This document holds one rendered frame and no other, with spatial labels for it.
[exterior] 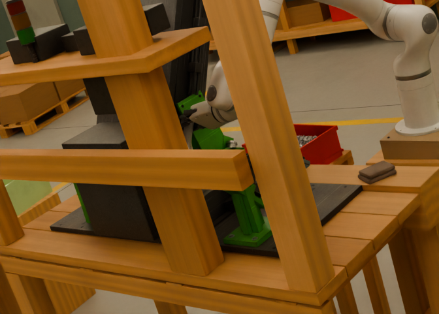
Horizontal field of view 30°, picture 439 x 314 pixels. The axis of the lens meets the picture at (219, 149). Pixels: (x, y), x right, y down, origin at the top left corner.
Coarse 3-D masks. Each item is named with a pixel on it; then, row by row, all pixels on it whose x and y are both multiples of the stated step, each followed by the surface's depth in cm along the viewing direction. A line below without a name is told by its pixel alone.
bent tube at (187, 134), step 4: (180, 116) 258; (184, 116) 257; (192, 124) 257; (184, 128) 257; (188, 128) 256; (192, 128) 257; (184, 132) 256; (188, 132) 256; (192, 132) 257; (188, 136) 255; (188, 140) 255; (188, 144) 254; (188, 148) 254; (192, 148) 255
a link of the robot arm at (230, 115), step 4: (232, 108) 235; (220, 112) 241; (224, 112) 240; (228, 112) 237; (232, 112) 237; (224, 116) 241; (228, 116) 240; (232, 116) 239; (236, 116) 239; (228, 120) 242; (232, 120) 242
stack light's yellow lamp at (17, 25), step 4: (24, 12) 240; (12, 16) 239; (16, 16) 239; (20, 16) 239; (24, 16) 239; (28, 16) 241; (12, 20) 240; (16, 20) 239; (20, 20) 239; (24, 20) 239; (28, 20) 241; (16, 24) 239; (20, 24) 239; (24, 24) 240; (28, 24) 240; (16, 28) 240; (20, 28) 240; (24, 28) 240
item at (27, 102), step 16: (64, 80) 895; (80, 80) 918; (0, 96) 850; (16, 96) 836; (32, 96) 851; (48, 96) 873; (64, 96) 893; (0, 112) 854; (16, 112) 845; (32, 112) 848; (48, 112) 917; (64, 112) 888; (0, 128) 862; (16, 128) 884; (32, 128) 845
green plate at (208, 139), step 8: (192, 96) 265; (200, 96) 267; (176, 104) 260; (184, 104) 262; (192, 104) 264; (192, 136) 264; (200, 136) 263; (208, 136) 265; (216, 136) 267; (192, 144) 266; (200, 144) 262; (208, 144) 264; (216, 144) 266
